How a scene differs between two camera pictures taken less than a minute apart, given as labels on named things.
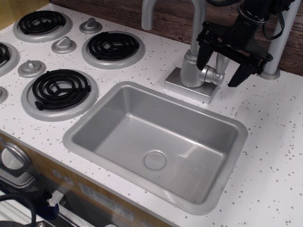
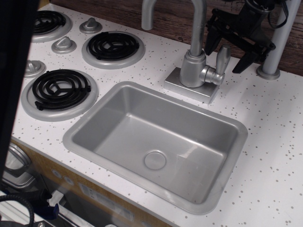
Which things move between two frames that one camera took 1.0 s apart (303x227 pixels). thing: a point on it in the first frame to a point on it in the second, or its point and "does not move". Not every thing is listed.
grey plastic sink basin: (182, 152) does not move
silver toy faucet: (201, 85) does not move
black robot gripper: (237, 42) to (246, 28)
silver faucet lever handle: (221, 63) does not move
